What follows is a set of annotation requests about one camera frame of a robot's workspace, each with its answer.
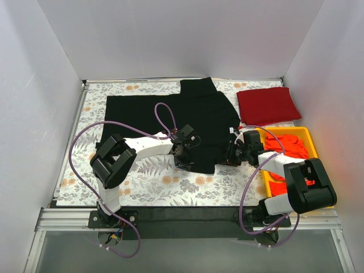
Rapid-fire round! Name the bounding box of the black t-shirt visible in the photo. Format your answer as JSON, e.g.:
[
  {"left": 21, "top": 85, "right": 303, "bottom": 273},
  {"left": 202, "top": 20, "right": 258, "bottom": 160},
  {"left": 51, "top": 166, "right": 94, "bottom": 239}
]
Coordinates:
[{"left": 105, "top": 78, "right": 240, "bottom": 174}]

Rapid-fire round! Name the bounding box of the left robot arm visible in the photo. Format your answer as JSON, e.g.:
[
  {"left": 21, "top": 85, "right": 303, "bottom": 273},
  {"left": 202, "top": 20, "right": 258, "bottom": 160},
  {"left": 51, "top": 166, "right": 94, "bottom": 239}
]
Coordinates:
[{"left": 90, "top": 125, "right": 201, "bottom": 228}]

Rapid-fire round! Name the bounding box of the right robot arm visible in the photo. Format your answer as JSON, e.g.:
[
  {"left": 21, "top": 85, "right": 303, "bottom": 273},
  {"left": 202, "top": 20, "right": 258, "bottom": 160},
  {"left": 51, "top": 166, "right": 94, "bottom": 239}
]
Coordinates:
[{"left": 226, "top": 140, "right": 337, "bottom": 226}]

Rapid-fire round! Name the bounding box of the orange t-shirt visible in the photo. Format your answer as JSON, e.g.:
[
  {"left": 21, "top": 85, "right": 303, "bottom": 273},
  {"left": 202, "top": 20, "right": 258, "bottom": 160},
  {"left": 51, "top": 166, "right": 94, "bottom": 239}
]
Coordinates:
[{"left": 262, "top": 134, "right": 317, "bottom": 197}]

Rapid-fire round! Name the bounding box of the folded red t-shirt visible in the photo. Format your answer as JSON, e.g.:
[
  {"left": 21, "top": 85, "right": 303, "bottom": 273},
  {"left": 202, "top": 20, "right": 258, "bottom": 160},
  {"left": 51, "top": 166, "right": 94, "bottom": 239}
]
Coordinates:
[{"left": 237, "top": 87, "right": 301, "bottom": 126}]

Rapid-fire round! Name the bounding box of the floral table mat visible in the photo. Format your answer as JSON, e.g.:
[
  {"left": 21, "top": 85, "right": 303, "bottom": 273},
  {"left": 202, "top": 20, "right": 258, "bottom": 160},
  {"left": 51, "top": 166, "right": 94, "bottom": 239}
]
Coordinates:
[{"left": 56, "top": 80, "right": 296, "bottom": 207}]

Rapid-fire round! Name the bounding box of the yellow plastic bin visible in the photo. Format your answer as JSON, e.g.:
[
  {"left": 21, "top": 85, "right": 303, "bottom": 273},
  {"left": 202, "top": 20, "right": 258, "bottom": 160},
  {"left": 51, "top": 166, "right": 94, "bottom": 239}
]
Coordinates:
[{"left": 257, "top": 127, "right": 314, "bottom": 181}]

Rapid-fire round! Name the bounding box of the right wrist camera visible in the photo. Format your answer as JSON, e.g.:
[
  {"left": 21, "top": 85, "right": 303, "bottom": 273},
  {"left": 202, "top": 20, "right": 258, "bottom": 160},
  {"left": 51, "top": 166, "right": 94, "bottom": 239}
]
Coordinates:
[{"left": 229, "top": 127, "right": 261, "bottom": 147}]

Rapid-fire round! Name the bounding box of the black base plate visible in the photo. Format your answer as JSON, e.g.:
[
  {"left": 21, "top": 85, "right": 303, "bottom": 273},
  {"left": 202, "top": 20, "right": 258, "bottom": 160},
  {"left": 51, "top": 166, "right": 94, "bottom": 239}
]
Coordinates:
[{"left": 88, "top": 206, "right": 291, "bottom": 241}]

